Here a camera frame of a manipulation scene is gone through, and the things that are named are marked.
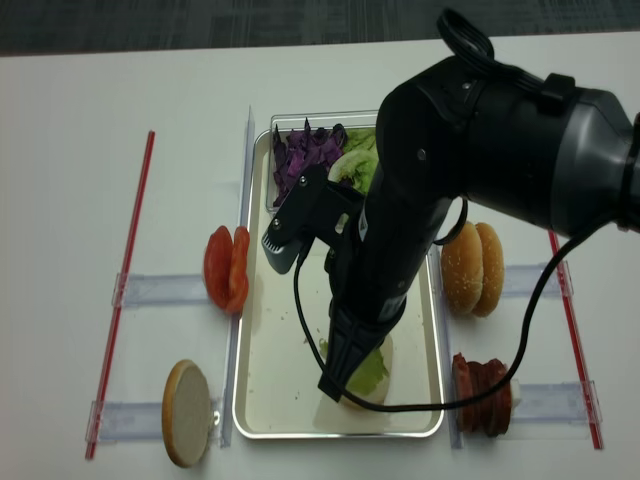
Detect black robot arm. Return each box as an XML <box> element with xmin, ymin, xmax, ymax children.
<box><xmin>319</xmin><ymin>57</ymin><xmax>639</xmax><ymax>400</ymax></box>

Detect clear holder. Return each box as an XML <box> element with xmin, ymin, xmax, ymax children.
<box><xmin>502</xmin><ymin>262</ymin><xmax>574</xmax><ymax>298</ymax></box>
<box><xmin>112</xmin><ymin>273</ymin><xmax>209</xmax><ymax>308</ymax></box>
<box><xmin>85</xmin><ymin>397</ymin><xmax>225</xmax><ymax>446</ymax></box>
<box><xmin>511</xmin><ymin>382</ymin><xmax>588</xmax><ymax>425</ymax></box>

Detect right sesame bun top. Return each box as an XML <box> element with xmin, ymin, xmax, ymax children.
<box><xmin>472</xmin><ymin>222</ymin><xmax>505</xmax><ymax>317</ymax></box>

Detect left red strip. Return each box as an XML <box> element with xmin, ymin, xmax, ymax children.
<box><xmin>85</xmin><ymin>130</ymin><xmax>156</xmax><ymax>461</ymax></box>

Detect green lettuce leaf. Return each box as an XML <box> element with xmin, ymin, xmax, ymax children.
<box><xmin>319</xmin><ymin>338</ymin><xmax>392</xmax><ymax>397</ymax></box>

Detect upper right clear holder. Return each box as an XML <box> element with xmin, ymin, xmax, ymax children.
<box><xmin>502</xmin><ymin>262</ymin><xmax>574</xmax><ymax>298</ymax></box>

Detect shredded purple cabbage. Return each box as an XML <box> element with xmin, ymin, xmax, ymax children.
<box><xmin>272</xmin><ymin>119</ymin><xmax>348</xmax><ymax>208</ymax></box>

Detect clear plastic container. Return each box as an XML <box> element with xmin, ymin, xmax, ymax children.
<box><xmin>266</xmin><ymin>111</ymin><xmax>377</xmax><ymax>212</ymax></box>

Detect red strip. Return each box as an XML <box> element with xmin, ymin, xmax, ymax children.
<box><xmin>547</xmin><ymin>229</ymin><xmax>605</xmax><ymax>450</ymax></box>
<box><xmin>85</xmin><ymin>130</ymin><xmax>156</xmax><ymax>461</ymax></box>

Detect front meat patty slice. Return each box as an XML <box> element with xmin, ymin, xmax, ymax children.
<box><xmin>452</xmin><ymin>353</ymin><xmax>475</xmax><ymax>432</ymax></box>

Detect stacked meat patty slices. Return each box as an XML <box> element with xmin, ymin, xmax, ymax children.
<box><xmin>469</xmin><ymin>359</ymin><xmax>511</xmax><ymax>437</ymax></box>

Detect right red strip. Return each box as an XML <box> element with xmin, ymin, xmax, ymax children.
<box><xmin>547</xmin><ymin>229</ymin><xmax>605</xmax><ymax>450</ymax></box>

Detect green lettuce pile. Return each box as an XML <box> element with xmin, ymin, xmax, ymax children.
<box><xmin>328</xmin><ymin>128</ymin><xmax>379</xmax><ymax>195</ymax></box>

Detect lower right clear holder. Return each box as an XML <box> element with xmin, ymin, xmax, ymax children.
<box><xmin>511</xmin><ymin>382</ymin><xmax>588</xmax><ymax>425</ymax></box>

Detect right tomato slice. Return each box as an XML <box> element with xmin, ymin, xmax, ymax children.
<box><xmin>227</xmin><ymin>226</ymin><xmax>250</xmax><ymax>314</ymax></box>

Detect bottom bun slice on tray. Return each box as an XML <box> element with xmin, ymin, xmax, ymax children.
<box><xmin>324</xmin><ymin>335</ymin><xmax>394</xmax><ymax>411</ymax></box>

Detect left sesame bun top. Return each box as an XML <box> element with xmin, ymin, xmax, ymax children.
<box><xmin>440</xmin><ymin>222</ymin><xmax>484</xmax><ymax>315</ymax></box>

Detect white cheese slice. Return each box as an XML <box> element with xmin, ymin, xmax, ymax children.
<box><xmin>509</xmin><ymin>379</ymin><xmax>522</xmax><ymax>416</ymax></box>

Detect upper left clear holder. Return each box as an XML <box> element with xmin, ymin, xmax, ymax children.
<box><xmin>112</xmin><ymin>273</ymin><xmax>209</xmax><ymax>308</ymax></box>

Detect lower left clear holder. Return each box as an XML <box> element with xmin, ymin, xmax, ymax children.
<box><xmin>85</xmin><ymin>397</ymin><xmax>225</xmax><ymax>446</ymax></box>

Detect sesame bun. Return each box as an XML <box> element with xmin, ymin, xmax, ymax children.
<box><xmin>472</xmin><ymin>222</ymin><xmax>505</xmax><ymax>317</ymax></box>
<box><xmin>440</xmin><ymin>222</ymin><xmax>484</xmax><ymax>315</ymax></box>

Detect standing bun slice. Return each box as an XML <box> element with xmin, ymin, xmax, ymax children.
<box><xmin>161</xmin><ymin>359</ymin><xmax>213</xmax><ymax>468</ymax></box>

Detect tomato slice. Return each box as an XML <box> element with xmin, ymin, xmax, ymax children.
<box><xmin>227</xmin><ymin>226</ymin><xmax>250</xmax><ymax>314</ymax></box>
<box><xmin>203</xmin><ymin>225</ymin><xmax>233</xmax><ymax>309</ymax></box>

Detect black cable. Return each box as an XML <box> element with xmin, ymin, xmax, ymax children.
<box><xmin>293</xmin><ymin>8</ymin><xmax>640</xmax><ymax>414</ymax></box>

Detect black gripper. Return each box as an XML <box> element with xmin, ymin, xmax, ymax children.
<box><xmin>318</xmin><ymin>165</ymin><xmax>463</xmax><ymax>402</ymax></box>

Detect left tomato slice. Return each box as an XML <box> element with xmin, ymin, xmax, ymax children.
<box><xmin>203</xmin><ymin>225</ymin><xmax>233</xmax><ymax>309</ymax></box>

